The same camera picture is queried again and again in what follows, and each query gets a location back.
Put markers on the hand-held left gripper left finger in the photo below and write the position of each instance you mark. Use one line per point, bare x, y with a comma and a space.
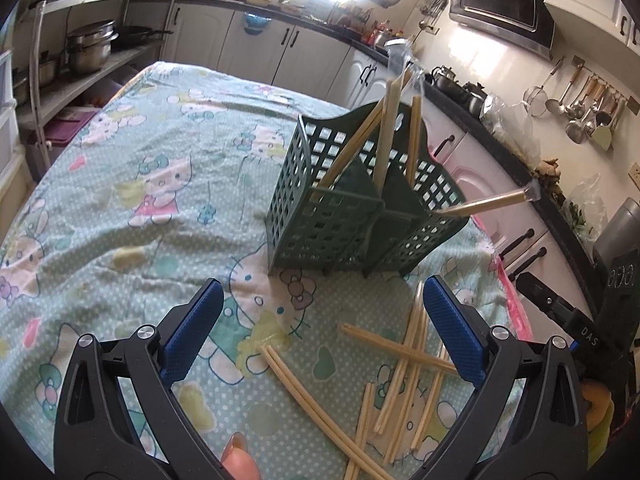
192, 330

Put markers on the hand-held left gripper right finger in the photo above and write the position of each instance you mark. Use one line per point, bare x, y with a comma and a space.
455, 330

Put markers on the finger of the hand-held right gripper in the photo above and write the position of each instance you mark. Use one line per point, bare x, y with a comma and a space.
545, 297

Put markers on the bunch of wooden chopsticks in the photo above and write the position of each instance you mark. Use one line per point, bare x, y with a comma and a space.
400, 349

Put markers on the chopstick pair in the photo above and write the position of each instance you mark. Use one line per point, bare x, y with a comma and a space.
388, 125
414, 135
490, 202
350, 149

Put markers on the green plastic utensil basket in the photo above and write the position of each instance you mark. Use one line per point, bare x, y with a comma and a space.
310, 230

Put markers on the row of hanging kitchen utensils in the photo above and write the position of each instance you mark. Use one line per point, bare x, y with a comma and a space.
580, 115

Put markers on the person's right hand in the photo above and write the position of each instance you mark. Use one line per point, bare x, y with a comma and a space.
597, 405

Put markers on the person's left hand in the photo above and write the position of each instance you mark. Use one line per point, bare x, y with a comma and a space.
240, 465

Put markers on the pink plastic table sheet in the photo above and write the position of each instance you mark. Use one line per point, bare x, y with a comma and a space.
515, 305

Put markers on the cartoon cat printed tablecloth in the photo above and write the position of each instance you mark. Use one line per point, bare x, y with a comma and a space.
125, 260

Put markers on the grey kitchen appliance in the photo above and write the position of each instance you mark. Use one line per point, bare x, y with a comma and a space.
620, 235

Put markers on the bag of green vegetables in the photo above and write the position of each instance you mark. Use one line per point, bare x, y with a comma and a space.
585, 205

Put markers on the ginger root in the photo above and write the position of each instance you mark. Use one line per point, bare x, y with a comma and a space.
546, 171

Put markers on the black countertop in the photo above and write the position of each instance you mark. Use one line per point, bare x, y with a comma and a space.
520, 169

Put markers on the clear plastic bag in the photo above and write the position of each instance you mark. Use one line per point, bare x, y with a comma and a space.
510, 125

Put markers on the steel kettle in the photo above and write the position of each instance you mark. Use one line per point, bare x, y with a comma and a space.
445, 80
475, 99

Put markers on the pink lidded plastic box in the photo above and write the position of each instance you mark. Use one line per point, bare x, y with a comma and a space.
65, 135

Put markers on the metal shelf rack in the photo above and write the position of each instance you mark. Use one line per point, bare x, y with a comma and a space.
80, 85

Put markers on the plastic drawer tower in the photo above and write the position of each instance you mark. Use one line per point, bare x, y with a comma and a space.
10, 120

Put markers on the white base cabinets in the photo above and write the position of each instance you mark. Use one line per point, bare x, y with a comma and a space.
200, 35

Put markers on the black range hood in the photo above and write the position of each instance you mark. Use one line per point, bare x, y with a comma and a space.
500, 5

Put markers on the black frying pan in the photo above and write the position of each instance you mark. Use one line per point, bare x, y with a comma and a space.
135, 37

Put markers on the small steel pot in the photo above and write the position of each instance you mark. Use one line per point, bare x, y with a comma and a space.
50, 67

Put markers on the stacked steel pots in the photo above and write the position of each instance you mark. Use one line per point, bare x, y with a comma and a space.
90, 47

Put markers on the small metal utensil cluster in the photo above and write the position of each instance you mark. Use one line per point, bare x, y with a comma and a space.
432, 12

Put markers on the blue plastic hanging basket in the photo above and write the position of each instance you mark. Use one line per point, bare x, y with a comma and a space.
257, 22

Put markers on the cluster of seasoning bottles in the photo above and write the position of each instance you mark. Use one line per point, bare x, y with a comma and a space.
360, 22

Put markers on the wall socket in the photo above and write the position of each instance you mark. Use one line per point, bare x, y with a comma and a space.
635, 174

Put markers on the wall hook rail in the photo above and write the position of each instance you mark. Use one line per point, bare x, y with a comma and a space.
577, 61

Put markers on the white wall cabinet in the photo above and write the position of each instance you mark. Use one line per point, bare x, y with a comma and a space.
595, 0

